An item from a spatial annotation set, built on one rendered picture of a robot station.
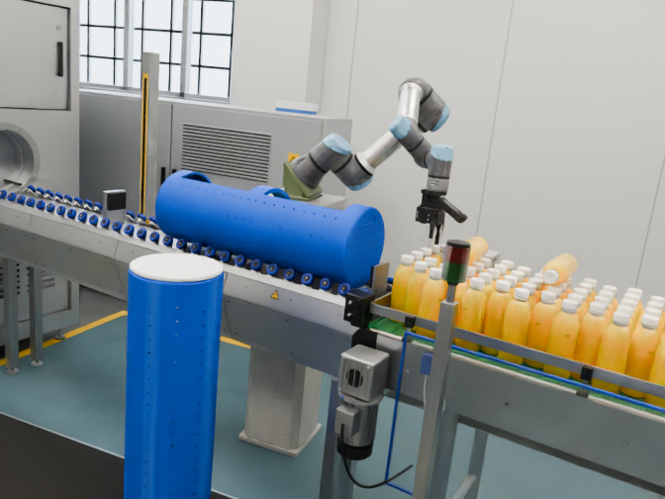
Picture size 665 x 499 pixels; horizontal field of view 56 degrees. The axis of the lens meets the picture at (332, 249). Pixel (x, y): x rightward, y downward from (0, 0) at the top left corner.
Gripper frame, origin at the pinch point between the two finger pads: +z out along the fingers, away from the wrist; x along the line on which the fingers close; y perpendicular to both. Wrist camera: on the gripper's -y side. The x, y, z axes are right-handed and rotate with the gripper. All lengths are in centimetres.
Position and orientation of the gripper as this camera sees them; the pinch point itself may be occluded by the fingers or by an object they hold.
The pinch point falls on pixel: (434, 248)
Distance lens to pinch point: 220.5
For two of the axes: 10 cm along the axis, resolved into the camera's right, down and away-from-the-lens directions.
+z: -1.0, 9.7, 2.4
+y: -8.5, -2.1, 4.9
